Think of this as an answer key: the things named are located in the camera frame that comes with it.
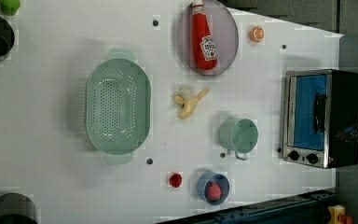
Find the black round container lower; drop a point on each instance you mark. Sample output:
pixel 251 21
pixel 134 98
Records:
pixel 17 208

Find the red ketchup bottle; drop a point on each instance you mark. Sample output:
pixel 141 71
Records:
pixel 204 49

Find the silver black toaster oven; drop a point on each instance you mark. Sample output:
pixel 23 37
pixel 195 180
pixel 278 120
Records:
pixel 318 105

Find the blue bowl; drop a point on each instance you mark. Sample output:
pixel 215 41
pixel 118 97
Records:
pixel 206 180

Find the green colander basket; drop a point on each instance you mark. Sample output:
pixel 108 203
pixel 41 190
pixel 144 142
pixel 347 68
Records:
pixel 118 106

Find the red strawberry toy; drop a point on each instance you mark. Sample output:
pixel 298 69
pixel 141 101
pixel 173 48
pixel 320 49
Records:
pixel 176 180

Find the pink toy fruit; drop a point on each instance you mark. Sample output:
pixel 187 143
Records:
pixel 214 192

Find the orange slice toy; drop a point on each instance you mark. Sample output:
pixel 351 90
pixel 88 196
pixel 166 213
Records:
pixel 257 34

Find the yellow red emergency button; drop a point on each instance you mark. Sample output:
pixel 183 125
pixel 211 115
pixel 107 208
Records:
pixel 338 215

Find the peeled toy banana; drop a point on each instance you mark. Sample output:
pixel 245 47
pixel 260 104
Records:
pixel 189 101

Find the blue metal frame rail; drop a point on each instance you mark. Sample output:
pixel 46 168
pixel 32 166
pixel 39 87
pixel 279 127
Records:
pixel 306 208

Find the grey round plate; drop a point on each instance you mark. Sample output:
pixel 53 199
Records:
pixel 224 32

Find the green toy pepper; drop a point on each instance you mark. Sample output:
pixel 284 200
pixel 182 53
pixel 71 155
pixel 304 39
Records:
pixel 10 7

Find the green mug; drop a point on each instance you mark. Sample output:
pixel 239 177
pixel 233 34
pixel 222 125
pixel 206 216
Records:
pixel 239 136

